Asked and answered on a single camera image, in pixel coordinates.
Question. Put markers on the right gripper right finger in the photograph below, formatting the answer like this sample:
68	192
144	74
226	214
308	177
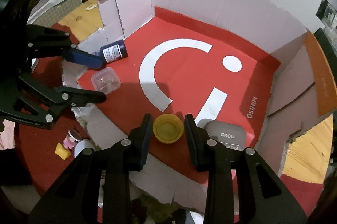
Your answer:
200	151

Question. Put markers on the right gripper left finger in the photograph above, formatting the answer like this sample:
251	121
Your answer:
140	140

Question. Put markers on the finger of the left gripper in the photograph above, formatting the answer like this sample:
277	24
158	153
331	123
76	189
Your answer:
80	57
78	97

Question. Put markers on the yellow plastic cap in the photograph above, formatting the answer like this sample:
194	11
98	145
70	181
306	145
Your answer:
168	128

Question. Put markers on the dark blue bottle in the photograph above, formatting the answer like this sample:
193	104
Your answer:
112	52

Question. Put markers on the pink and yellow toy figure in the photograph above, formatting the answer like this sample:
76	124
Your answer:
63	150

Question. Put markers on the grey earbuds case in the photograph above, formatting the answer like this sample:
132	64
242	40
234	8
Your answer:
231	135

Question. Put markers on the clear plastic container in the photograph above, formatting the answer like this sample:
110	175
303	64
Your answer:
106	81

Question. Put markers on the white round lid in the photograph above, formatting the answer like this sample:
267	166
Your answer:
85	146

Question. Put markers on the red woven mat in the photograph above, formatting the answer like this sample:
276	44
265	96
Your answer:
36	148

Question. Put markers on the red and white cardboard box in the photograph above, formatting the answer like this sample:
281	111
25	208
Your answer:
245	62

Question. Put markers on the wooden table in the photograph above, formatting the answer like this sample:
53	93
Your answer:
308	156

